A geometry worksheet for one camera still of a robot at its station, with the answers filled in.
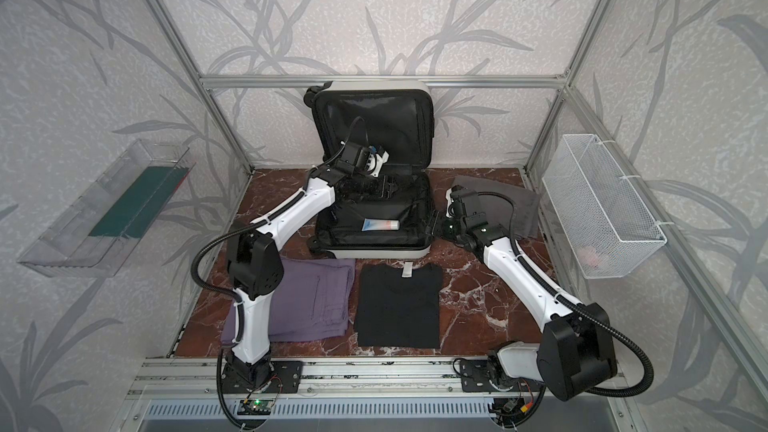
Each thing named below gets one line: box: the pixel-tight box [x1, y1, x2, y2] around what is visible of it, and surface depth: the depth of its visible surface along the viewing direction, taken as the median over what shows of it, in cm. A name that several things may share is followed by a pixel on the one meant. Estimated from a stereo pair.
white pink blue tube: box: [361, 218, 400, 231], surface depth 102 cm
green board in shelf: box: [88, 166, 189, 239], surface depth 67 cm
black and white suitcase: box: [304, 81, 435, 259], surface depth 95 cm
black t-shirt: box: [357, 262, 443, 349], surface depth 87 cm
